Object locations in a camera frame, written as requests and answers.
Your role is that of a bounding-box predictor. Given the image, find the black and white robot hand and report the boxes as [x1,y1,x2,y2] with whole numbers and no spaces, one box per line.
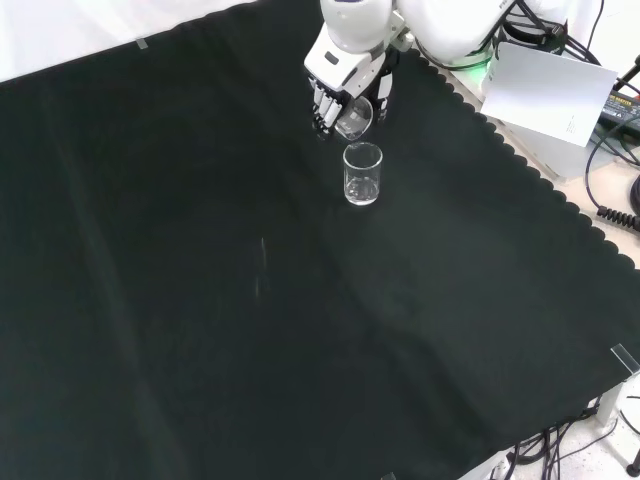
[302,32,402,142]

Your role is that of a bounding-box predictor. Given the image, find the black cable bundle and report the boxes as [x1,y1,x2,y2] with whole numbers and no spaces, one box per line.
[492,394,640,480]

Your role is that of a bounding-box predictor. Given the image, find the black coiled cable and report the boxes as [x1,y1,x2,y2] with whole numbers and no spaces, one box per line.
[596,204,640,230]

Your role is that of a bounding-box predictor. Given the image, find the clear graduated glass beaker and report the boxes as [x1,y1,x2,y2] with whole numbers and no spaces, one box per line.
[333,96,376,142]

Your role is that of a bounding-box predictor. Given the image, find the pale board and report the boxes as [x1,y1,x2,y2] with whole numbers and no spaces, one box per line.
[479,40,620,149]

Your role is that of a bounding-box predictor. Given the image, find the black power supply yellow label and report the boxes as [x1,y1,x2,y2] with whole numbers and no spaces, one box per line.
[596,82,640,127]

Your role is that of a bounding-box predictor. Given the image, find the black bench cloth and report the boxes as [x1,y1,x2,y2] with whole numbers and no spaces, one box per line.
[0,0,640,480]

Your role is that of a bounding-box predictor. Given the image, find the grey metal box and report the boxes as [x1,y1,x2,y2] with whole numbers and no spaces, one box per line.
[492,117,592,182]

